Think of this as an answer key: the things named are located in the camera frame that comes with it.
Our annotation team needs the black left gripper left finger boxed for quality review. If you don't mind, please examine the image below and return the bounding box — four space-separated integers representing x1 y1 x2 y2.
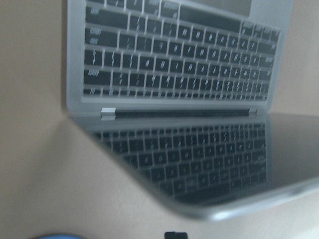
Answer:
164 232 176 239

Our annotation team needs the blue desk lamp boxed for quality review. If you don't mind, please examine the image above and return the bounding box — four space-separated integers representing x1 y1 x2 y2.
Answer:
34 234 84 239

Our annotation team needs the grey laptop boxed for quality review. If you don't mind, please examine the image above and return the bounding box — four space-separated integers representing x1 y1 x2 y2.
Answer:
66 0 319 221

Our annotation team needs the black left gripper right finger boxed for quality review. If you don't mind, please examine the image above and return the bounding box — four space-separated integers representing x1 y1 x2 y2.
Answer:
175 232 187 239

